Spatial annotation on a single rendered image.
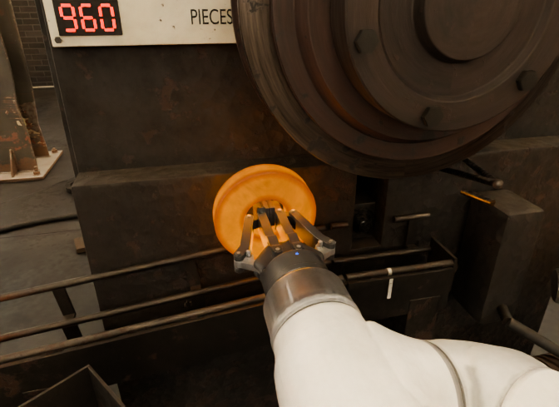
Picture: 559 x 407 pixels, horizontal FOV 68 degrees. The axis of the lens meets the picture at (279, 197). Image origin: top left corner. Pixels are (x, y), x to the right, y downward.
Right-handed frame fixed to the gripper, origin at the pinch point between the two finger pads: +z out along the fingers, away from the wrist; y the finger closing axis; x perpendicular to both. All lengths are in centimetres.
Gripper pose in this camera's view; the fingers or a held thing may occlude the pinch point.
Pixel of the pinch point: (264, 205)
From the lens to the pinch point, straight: 61.3
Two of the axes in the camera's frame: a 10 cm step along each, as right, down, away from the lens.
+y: 9.7, -1.0, 2.0
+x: 0.1, -8.8, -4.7
